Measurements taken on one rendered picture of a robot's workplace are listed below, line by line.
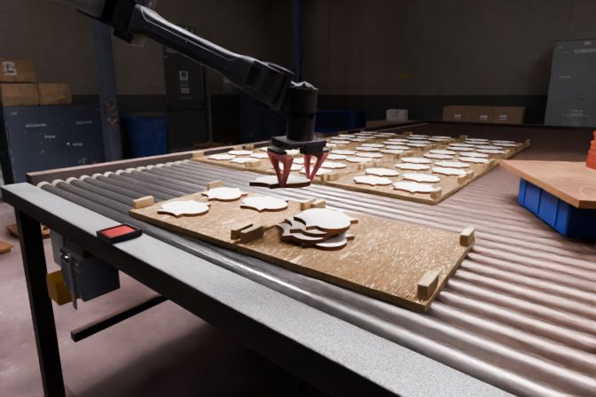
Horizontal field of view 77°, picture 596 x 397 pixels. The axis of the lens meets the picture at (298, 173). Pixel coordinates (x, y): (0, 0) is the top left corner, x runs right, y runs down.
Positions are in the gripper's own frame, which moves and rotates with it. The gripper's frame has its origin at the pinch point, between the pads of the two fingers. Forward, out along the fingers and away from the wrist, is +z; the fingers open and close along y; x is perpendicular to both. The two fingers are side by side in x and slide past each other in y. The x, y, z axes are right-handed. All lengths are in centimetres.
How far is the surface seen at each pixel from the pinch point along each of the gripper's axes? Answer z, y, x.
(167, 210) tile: 16.9, 14.1, -35.3
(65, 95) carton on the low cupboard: 45, -47, -522
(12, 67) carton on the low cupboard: 11, 6, -512
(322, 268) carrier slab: 12.0, 5.1, 15.1
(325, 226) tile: 8.5, -2.8, 7.2
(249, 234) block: 12.5, 8.2, -4.5
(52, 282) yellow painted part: 46, 39, -64
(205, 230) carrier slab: 15.9, 12.3, -17.2
